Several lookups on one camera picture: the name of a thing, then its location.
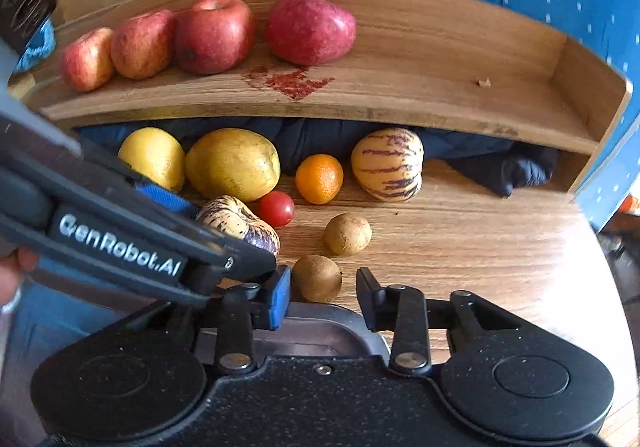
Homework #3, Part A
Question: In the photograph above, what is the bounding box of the brown longan fruit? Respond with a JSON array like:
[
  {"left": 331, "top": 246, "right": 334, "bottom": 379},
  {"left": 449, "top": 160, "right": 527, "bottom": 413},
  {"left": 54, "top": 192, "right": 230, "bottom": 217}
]
[
  {"left": 324, "top": 213, "right": 372, "bottom": 255},
  {"left": 292, "top": 255, "right": 342, "bottom": 303}
]

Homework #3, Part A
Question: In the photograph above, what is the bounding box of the striped pepino melon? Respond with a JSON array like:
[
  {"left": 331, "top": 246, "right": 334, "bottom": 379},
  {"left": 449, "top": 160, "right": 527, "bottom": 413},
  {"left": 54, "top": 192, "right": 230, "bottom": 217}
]
[
  {"left": 350, "top": 127, "right": 424, "bottom": 202},
  {"left": 195, "top": 196, "right": 280, "bottom": 256}
]

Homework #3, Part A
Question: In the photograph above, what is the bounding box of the red cherry tomato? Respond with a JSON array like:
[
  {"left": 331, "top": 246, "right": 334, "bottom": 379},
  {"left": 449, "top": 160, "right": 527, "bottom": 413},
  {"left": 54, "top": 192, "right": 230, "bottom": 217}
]
[{"left": 258, "top": 190, "right": 295, "bottom": 227}]

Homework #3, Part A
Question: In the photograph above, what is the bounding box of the large yellow-brown pear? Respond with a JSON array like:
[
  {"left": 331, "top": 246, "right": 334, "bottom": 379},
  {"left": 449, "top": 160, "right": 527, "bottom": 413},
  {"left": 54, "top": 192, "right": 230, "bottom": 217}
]
[{"left": 186, "top": 128, "right": 281, "bottom": 203}]

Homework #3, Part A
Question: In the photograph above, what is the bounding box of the round yellow pear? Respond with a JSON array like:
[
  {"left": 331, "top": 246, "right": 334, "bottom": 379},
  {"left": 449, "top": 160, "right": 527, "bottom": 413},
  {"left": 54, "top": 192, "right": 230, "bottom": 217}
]
[{"left": 117, "top": 127, "right": 186, "bottom": 192}]

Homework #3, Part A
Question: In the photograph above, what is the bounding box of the person's hand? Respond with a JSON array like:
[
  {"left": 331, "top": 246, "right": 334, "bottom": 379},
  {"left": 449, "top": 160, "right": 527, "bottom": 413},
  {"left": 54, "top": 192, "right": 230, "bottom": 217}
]
[{"left": 0, "top": 247, "right": 39, "bottom": 315}]

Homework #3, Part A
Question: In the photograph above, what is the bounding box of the orange tangerine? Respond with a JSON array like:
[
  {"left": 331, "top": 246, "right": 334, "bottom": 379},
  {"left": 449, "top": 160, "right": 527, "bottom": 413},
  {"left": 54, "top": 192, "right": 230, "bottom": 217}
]
[{"left": 295, "top": 154, "right": 344, "bottom": 205}]

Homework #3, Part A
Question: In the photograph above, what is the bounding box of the leftmost red apple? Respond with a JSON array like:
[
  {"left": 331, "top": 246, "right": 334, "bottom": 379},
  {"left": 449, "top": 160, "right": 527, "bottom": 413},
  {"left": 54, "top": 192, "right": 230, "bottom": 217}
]
[{"left": 60, "top": 26, "right": 115, "bottom": 92}]

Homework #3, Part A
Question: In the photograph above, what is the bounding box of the striped pepino melon on table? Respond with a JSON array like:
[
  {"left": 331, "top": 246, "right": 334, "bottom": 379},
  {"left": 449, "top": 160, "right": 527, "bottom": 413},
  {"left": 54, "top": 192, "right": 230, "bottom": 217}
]
[{"left": 350, "top": 127, "right": 424, "bottom": 202}]

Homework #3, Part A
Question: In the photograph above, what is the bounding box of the light blue cloth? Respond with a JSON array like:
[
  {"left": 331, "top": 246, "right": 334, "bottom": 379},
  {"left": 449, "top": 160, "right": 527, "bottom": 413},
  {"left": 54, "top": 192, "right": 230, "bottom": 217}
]
[{"left": 13, "top": 18, "right": 56, "bottom": 73}]

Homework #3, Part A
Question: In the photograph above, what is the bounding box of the dark blue jacket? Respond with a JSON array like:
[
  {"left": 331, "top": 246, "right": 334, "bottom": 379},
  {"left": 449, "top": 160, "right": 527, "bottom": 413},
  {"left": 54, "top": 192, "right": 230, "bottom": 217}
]
[{"left": 78, "top": 118, "right": 559, "bottom": 198}]

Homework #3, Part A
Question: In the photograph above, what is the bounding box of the rightmost red apple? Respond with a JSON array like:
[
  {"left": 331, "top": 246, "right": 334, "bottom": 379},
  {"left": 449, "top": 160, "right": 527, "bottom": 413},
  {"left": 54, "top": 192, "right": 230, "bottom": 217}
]
[{"left": 264, "top": 0, "right": 357, "bottom": 66}]

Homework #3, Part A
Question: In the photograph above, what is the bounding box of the wooden curved shelf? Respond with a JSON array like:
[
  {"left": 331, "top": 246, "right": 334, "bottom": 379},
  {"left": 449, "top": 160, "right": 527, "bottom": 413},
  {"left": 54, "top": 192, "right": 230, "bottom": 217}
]
[{"left": 25, "top": 0, "right": 632, "bottom": 192}]

